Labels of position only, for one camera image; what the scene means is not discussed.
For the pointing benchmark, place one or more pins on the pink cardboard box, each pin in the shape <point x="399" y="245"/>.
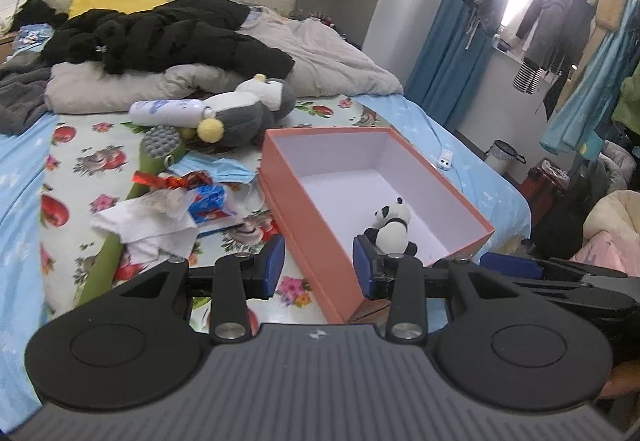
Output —
<point x="300" y="221"/>

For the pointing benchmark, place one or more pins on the grey white penguin plush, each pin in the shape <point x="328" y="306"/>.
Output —
<point x="240" y="116"/>

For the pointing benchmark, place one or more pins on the blue face mask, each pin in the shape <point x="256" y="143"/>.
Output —
<point x="225" y="169"/>

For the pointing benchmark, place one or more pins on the white kettle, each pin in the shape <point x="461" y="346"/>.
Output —
<point x="502" y="157"/>

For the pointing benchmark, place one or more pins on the grey blanket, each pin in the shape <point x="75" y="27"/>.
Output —
<point x="20" y="101"/>

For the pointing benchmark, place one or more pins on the red candy wrapper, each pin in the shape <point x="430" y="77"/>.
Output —
<point x="175" y="182"/>

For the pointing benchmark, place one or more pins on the beige duvet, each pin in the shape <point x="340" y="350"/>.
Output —
<point x="325" y="61"/>

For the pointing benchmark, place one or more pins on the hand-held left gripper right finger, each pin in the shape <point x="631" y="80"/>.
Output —
<point x="362" y="268"/>

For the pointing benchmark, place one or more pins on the white crumpled tissue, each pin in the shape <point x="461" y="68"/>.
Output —
<point x="145" y="221"/>

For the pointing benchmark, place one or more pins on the blue curtain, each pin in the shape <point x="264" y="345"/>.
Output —
<point x="440" y="46"/>

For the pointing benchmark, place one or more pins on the floral bed sheet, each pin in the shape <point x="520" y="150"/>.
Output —
<point x="85" y="146"/>

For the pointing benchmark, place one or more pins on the hanging dark coat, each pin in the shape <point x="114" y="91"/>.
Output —
<point x="555" y="11"/>

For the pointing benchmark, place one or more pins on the black bag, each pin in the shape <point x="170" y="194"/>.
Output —
<point x="570" y="221"/>

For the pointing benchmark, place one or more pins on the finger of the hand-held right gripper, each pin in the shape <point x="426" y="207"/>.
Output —
<point x="590" y="301"/>
<point x="507" y="264"/>

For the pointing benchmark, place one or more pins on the small panda plush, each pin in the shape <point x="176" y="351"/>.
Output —
<point x="392" y="231"/>

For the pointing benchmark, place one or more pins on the red appliance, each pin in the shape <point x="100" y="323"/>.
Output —
<point x="542" y="186"/>

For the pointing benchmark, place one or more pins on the striped garment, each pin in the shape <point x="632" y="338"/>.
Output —
<point x="529" y="77"/>

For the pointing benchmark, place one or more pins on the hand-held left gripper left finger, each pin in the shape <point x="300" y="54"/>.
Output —
<point x="272" y="268"/>

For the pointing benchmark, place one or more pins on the green massage hammer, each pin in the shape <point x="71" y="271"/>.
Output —
<point x="150" y="166"/>

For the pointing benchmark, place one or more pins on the cream coat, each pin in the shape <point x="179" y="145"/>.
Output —
<point x="615" y="216"/>

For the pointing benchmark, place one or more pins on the black jacket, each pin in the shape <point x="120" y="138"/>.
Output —
<point x="175" y="41"/>

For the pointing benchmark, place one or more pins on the dark cloth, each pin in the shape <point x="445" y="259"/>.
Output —
<point x="35" y="13"/>

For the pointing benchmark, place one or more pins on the blue snack packet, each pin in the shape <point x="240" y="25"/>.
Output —
<point x="210" y="201"/>

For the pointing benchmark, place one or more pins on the white charger plug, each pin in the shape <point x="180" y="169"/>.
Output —
<point x="445" y="159"/>

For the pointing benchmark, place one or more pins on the light blue hanging dress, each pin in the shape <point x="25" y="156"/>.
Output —
<point x="585" y="96"/>

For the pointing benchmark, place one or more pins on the white spray bottle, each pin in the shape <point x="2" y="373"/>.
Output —
<point x="165" y="112"/>

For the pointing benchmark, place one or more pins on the yellow pillow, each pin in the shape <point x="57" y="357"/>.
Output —
<point x="115" y="1"/>

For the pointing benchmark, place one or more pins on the blue printed cloth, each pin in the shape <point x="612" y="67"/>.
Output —
<point x="35" y="37"/>

